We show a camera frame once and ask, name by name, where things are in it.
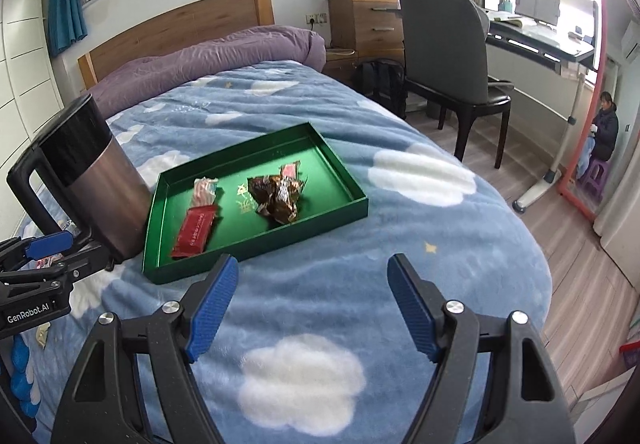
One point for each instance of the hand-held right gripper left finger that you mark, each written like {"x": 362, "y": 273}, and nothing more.
{"x": 215, "y": 304}

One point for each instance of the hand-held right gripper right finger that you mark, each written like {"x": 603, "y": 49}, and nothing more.
{"x": 412, "y": 309}

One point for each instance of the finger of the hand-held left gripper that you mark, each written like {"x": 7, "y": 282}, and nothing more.
{"x": 85, "y": 261}
{"x": 47, "y": 244}

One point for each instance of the pink cartoon snack packet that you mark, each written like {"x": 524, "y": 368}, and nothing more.
{"x": 47, "y": 261}

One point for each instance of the dark red snack packet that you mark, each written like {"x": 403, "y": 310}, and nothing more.
{"x": 195, "y": 231}

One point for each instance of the pink striped snack packet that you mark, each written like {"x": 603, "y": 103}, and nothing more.
{"x": 205, "y": 194}

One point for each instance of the brown crinkled snack packet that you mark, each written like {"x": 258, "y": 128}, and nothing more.
{"x": 275, "y": 199}

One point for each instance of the small red bar packet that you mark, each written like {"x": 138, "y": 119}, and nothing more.
{"x": 289, "y": 171}

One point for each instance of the green tray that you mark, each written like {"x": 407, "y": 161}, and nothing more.
{"x": 320, "y": 174}

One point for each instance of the person's left hand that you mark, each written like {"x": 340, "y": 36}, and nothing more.
{"x": 22, "y": 374}

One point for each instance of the pale green snack packet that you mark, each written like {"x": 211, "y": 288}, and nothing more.
{"x": 41, "y": 339}

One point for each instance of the brown bin with black lid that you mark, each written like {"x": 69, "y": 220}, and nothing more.
{"x": 100, "y": 184}

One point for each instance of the blue cloud print blanket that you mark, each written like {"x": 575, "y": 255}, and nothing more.
{"x": 300, "y": 284}

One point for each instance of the white wardrobe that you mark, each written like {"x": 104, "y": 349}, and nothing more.
{"x": 20, "y": 49}

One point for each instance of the black backpack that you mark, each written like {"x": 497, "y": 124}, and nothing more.
{"x": 382, "y": 86}

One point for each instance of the purple stool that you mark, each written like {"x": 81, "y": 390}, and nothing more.
{"x": 595, "y": 176}

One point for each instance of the purple pillow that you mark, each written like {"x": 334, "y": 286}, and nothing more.
{"x": 225, "y": 54}

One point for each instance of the wooden headboard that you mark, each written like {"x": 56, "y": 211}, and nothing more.
{"x": 175, "y": 24}

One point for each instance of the grey chair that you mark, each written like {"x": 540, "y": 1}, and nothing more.
{"x": 440, "y": 49}

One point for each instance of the wooden nightstand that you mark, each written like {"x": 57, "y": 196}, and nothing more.
{"x": 370, "y": 24}

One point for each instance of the white desk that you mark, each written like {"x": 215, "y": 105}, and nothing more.
{"x": 530, "y": 36}

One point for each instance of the teal pen holder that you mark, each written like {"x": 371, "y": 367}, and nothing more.
{"x": 506, "y": 4}

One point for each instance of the red framed mirror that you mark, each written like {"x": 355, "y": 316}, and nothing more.
{"x": 602, "y": 24}

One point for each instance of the white air conditioner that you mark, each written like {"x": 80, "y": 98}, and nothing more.
{"x": 631, "y": 41}

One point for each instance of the wall socket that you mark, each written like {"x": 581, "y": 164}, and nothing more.
{"x": 316, "y": 17}

